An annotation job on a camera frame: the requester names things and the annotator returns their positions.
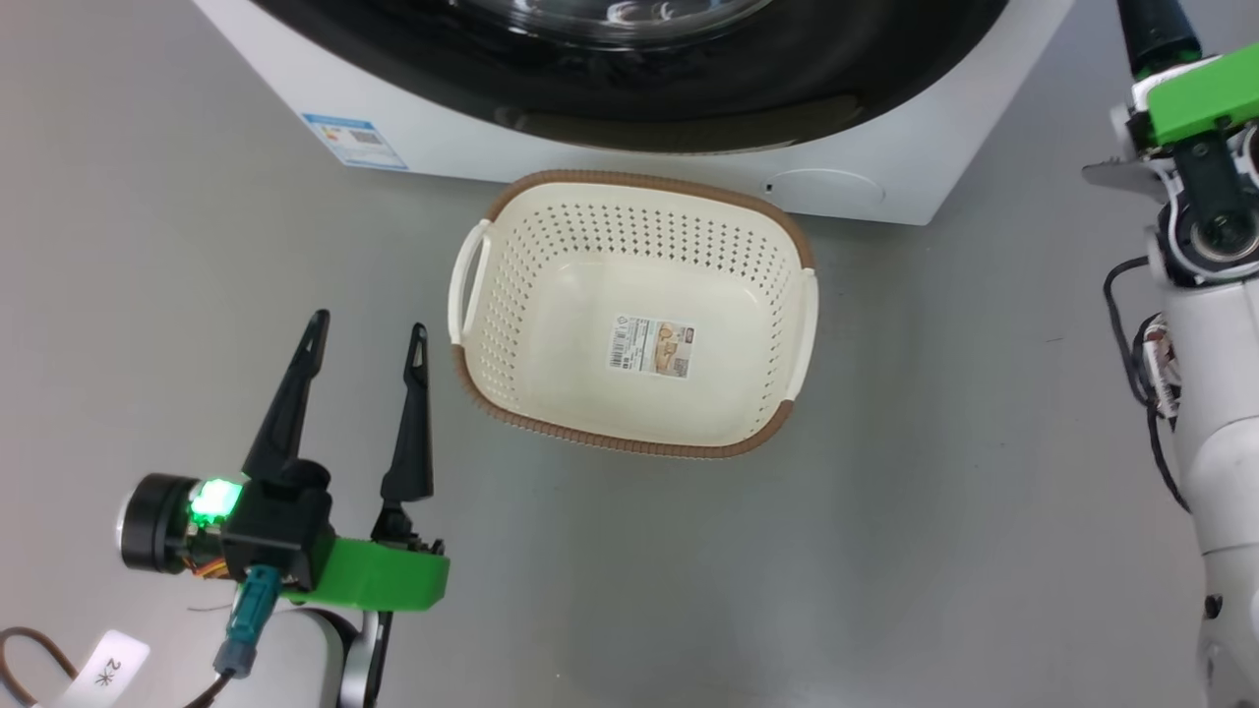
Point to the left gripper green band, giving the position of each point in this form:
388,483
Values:
384,575

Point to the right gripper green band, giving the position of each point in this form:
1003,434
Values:
1200,93

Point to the black round washing machine door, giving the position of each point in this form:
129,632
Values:
787,79

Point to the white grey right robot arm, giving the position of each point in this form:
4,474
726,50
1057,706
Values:
1225,442

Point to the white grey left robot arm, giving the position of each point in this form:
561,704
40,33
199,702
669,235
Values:
295,659

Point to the cream plastic laundry basket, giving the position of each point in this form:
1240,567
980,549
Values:
570,344

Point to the white front-load washing machine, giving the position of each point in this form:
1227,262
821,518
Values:
443,147

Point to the paper label sticker in basket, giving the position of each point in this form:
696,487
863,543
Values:
649,346

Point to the blue energy label sticker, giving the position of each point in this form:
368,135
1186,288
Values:
354,141

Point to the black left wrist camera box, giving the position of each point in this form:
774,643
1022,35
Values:
280,521

